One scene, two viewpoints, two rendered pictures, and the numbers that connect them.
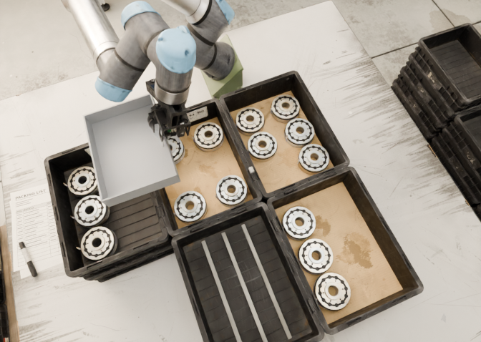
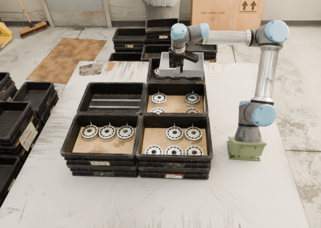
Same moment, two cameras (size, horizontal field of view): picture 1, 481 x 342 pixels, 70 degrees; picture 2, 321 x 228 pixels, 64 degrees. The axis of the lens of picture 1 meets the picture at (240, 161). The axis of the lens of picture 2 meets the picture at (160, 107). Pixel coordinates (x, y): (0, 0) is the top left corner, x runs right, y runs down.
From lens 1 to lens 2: 131 cm
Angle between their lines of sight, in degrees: 59
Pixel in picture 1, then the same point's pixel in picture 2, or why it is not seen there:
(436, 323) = (45, 189)
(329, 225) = (116, 147)
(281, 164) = (160, 140)
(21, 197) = not seen: hidden behind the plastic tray
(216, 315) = (112, 97)
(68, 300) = not seen: hidden behind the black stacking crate
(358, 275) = (87, 147)
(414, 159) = not seen: outside the picture
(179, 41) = (177, 27)
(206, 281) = (126, 98)
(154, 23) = (192, 27)
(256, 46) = (270, 182)
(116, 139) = (190, 63)
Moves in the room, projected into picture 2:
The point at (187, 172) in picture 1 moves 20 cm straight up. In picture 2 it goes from (177, 104) to (177, 81)
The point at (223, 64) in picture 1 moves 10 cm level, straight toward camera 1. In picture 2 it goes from (239, 132) to (221, 129)
